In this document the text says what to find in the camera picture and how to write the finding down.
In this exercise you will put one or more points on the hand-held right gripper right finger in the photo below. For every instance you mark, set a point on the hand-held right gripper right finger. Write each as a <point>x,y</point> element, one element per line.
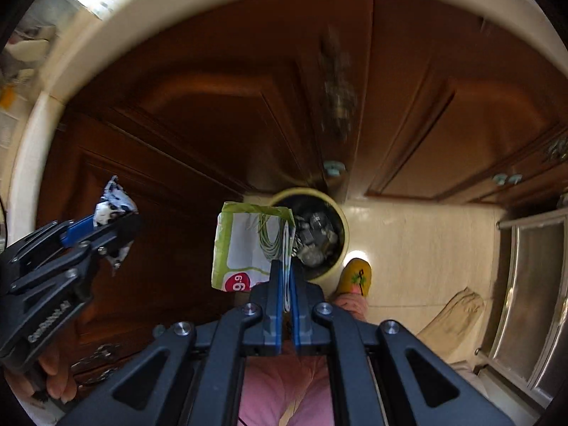
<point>296,337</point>

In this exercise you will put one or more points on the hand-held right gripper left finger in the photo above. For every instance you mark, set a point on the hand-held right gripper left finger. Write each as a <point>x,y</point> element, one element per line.
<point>276,301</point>

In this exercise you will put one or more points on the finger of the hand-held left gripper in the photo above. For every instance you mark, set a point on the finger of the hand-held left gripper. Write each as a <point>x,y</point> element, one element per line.
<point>77,230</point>
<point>117,233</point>

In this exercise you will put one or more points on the black white wrapper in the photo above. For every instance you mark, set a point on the black white wrapper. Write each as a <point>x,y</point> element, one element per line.
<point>111,202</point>

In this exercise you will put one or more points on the green white paper packet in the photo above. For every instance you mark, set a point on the green white paper packet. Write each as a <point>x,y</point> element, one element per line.
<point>239,239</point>

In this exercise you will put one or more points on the round yellow-rimmed bin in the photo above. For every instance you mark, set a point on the round yellow-rimmed bin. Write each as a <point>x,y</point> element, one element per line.
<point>332,207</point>

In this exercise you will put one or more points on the person's left forearm white sleeve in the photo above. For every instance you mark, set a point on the person's left forearm white sleeve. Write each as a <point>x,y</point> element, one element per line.
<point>44,412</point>

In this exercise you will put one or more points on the person's left hand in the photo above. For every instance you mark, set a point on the person's left hand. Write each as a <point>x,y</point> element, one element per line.
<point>55,372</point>

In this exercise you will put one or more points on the wooden cabinet door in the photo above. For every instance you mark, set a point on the wooden cabinet door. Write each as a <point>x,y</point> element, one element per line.
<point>155,248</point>
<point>222,88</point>
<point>466,106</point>

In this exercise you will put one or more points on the person's leg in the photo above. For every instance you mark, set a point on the person's leg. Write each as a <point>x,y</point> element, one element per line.
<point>284,390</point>

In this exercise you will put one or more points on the grey crumpled wrappers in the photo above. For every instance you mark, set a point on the grey crumpled wrappers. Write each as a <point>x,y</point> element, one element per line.
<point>317,235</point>

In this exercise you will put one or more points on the yellow slipper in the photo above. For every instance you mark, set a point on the yellow slipper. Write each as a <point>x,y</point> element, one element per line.
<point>355,275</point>

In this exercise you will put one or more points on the pale green cabinet knob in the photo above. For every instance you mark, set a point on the pale green cabinet knob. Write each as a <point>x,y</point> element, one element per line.
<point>508,179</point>
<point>333,167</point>

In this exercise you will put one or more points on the beige floor cloth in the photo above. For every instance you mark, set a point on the beige floor cloth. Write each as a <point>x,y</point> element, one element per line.
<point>452,315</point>

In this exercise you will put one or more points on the steel framed glass door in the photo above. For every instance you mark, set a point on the steel framed glass door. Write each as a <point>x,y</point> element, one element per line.
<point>532,297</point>

